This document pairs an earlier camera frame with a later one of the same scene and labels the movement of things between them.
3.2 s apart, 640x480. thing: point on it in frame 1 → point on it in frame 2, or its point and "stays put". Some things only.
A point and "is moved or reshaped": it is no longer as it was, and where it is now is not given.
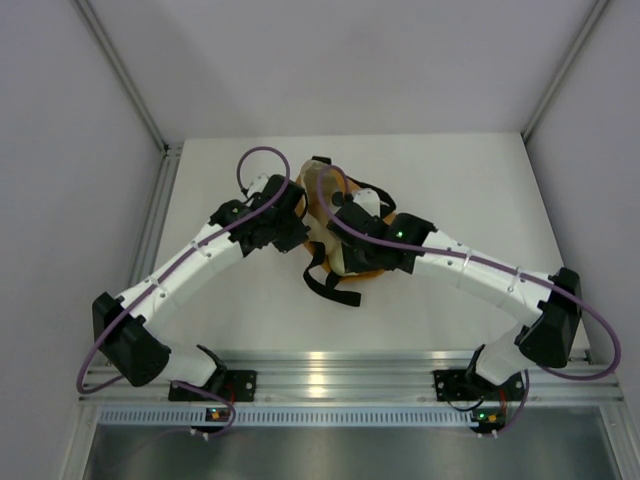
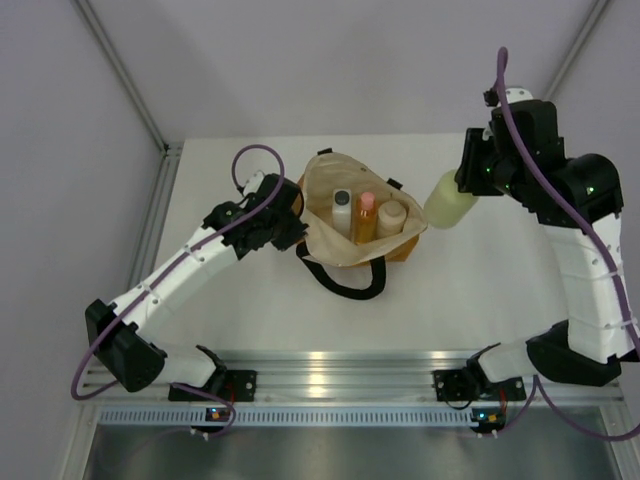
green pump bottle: [336, 258] → [445, 206]
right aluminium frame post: [565, 67] stays put
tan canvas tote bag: [323, 191] is moved or reshaped
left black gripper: [296, 238] stays put
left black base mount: [235, 385] stays put
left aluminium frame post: [167, 150] stays put
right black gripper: [355, 265] → [468, 176]
